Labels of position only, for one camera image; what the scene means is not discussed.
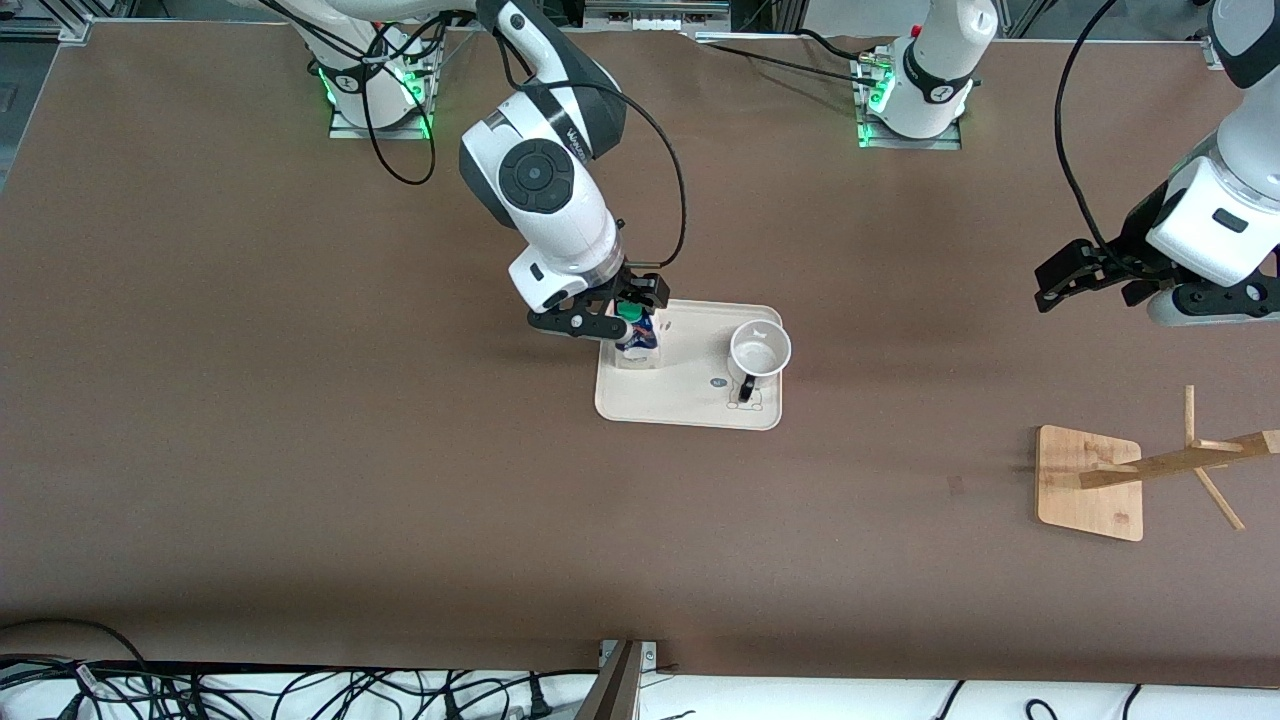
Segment silver electrical box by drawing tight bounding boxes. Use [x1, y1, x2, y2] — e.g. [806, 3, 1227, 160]
[583, 0, 733, 33]

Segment white smiley cup black handle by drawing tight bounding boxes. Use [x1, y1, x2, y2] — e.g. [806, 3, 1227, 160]
[728, 320, 794, 406]

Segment blue white milk carton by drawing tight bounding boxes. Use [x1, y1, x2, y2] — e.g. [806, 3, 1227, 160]
[612, 300, 663, 372]

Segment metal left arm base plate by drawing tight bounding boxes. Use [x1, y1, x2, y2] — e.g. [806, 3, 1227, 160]
[855, 52, 964, 152]

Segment black arched floor cable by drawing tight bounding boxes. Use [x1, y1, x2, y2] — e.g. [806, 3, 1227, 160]
[0, 618, 153, 677]

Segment short black base cable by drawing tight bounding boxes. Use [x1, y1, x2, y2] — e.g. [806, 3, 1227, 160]
[798, 28, 886, 65]

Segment grey aluminium profile bar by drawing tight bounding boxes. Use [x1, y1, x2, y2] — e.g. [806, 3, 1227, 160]
[575, 640, 647, 720]

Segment wooden cup rack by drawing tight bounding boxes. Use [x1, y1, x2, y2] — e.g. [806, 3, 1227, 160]
[1035, 385, 1280, 543]

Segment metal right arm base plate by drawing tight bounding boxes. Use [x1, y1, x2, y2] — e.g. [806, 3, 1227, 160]
[328, 40, 434, 141]

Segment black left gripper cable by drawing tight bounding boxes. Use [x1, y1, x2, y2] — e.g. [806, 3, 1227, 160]
[1056, 0, 1121, 251]

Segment small metal mounting plate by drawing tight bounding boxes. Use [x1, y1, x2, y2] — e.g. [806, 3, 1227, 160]
[598, 640, 660, 673]

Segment long black base cable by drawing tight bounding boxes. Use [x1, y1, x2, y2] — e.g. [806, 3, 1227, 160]
[695, 42, 886, 89]

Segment black right arm loop cable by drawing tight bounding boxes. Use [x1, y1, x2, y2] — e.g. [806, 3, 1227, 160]
[260, 0, 438, 187]

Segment beige rabbit print tray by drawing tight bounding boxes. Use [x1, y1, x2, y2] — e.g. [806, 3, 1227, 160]
[594, 298, 785, 432]

